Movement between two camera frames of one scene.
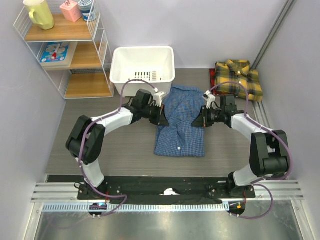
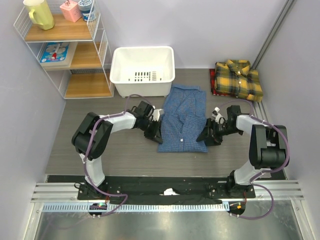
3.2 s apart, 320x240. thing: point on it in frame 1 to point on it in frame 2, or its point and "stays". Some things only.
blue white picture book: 57,54 stays
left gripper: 160,119 to 155,135
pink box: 71,10 stays
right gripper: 203,120 to 213,140
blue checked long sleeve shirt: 179,138 stays
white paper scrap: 169,191 stays
